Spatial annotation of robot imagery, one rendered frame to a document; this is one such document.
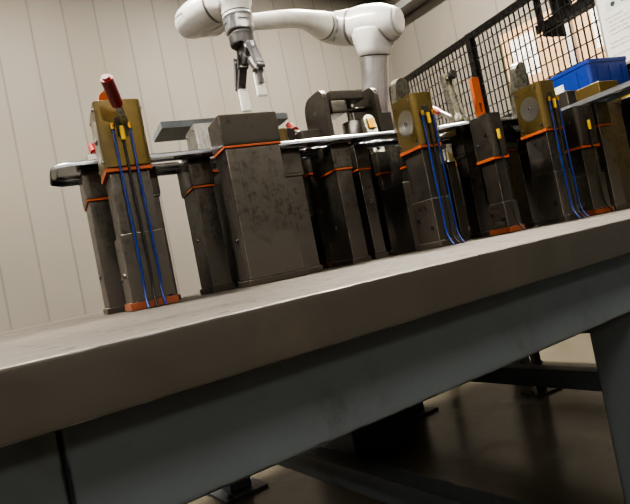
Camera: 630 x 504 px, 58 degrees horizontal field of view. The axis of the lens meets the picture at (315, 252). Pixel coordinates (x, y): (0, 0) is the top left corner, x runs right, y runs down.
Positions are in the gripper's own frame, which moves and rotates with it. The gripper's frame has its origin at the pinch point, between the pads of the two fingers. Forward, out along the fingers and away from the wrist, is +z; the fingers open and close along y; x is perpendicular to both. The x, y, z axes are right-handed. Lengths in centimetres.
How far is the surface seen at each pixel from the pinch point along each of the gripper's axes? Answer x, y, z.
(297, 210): -11, 38, 39
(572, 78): 92, 36, 10
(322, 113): 12.0, 17.6, 10.5
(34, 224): -60, -211, -3
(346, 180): 2, 39, 33
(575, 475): 57, 38, 123
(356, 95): 24.0, 18.0, 6.0
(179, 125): -25.2, 5.8, 7.7
